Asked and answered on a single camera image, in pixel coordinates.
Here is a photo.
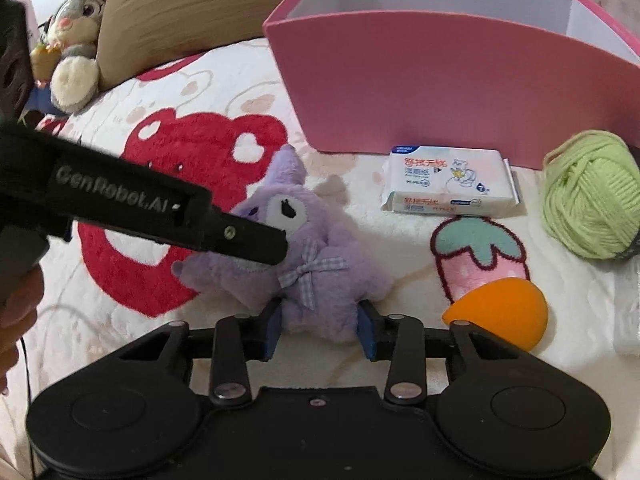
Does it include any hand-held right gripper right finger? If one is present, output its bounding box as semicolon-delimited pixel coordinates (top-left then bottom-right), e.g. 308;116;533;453
356;301;526;405

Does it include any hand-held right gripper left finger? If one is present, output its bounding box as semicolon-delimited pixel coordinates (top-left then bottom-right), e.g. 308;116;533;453
117;299;284;407

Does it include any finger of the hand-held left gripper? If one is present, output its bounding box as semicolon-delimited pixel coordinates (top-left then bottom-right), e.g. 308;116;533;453
200;205;292;266

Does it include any purple plush toy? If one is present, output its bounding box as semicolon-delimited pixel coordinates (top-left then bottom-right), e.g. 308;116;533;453
172;144;393;345

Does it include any orange makeup sponge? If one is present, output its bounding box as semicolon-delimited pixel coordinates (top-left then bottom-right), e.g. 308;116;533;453
441;280;549;352

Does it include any white wet wipes pack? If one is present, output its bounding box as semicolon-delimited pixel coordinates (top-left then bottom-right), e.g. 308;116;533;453
381;146;522;218

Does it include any pink cardboard box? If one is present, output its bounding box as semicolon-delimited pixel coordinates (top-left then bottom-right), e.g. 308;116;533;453
263;0;640;171

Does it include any person's left hand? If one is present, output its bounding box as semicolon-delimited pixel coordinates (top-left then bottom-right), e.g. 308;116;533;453
0;262;47;397

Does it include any bear printed blanket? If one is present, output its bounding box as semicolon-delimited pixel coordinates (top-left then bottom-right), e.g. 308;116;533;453
0;35;640;480

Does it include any grey rabbit plush toy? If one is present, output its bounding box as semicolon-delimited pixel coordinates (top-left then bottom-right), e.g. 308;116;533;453
30;0;113;113

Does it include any brown pillow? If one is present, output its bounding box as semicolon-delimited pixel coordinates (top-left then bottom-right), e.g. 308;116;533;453
97;0;331;92

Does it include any green yarn ball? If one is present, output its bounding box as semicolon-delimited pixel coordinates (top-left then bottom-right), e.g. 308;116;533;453
542;130;640;260

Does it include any black cable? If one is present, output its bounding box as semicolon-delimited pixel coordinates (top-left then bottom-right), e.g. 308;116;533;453
19;335;40;480

